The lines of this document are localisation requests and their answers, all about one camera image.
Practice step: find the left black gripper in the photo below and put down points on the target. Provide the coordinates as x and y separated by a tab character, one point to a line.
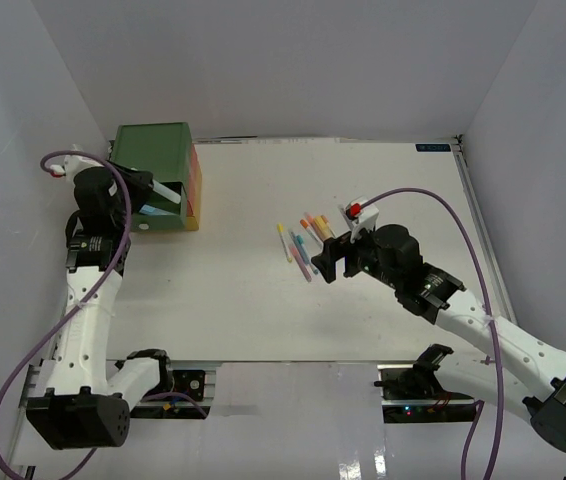
138	181

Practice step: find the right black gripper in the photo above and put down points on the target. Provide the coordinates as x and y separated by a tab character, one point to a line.
334	249

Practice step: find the teal highlighter marker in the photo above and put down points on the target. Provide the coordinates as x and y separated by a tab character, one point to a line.
166	192

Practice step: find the light blue highlighter marker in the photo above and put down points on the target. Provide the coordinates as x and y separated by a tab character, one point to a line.
150	210

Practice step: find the yellow highlighter marker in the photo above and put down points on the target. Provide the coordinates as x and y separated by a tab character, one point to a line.
323	227

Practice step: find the green top drawer box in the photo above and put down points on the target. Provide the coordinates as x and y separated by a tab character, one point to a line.
164	150

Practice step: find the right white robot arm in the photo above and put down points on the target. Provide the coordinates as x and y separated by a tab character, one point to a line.
527	376

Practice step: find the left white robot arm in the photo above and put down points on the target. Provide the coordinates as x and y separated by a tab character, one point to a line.
82	406

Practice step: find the purple cap thin pen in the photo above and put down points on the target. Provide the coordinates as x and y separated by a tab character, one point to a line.
328	225

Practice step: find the blue thin pen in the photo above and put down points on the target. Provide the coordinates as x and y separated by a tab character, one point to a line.
305	255

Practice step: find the salmon cap thin pen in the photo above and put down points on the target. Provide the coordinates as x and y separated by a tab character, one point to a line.
314	226

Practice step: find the stacked orange yellow drawers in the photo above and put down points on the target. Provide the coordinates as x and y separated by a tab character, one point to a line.
194	193

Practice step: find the yellow cap thin pen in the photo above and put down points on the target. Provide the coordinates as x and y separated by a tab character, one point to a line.
281	231

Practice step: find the blue logo sticker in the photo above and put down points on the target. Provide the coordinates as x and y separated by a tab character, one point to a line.
432	147

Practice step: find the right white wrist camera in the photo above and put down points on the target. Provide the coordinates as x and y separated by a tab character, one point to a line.
360	216

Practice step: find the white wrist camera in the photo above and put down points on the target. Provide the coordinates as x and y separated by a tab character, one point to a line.
70	166
360	216

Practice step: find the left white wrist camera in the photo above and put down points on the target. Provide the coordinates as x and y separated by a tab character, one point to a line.
70	166

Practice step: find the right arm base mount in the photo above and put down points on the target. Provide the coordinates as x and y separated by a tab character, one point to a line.
412	395

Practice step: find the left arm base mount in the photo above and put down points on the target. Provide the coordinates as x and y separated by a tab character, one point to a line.
195	390

